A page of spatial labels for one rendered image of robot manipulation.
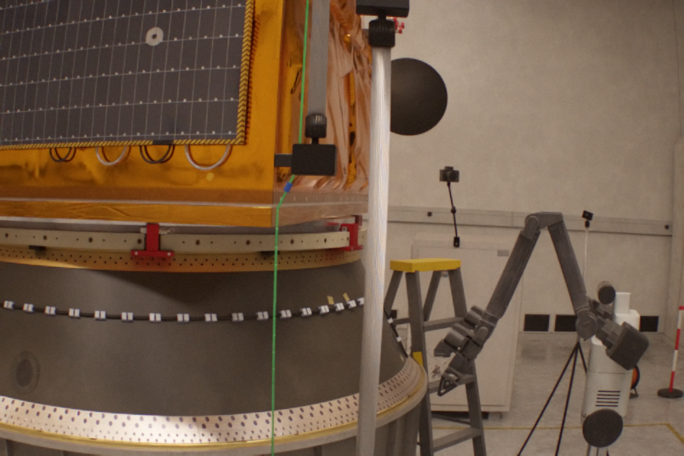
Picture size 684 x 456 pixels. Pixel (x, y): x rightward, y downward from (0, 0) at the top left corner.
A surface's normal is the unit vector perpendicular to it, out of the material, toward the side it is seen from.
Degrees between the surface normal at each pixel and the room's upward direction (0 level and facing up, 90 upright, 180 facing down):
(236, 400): 62
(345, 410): 43
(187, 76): 90
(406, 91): 90
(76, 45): 90
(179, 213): 90
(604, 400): 100
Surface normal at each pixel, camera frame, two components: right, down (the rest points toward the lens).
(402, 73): -0.15, 0.05
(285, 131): 0.65, 0.08
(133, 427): 0.18, -0.68
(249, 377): 0.48, -0.40
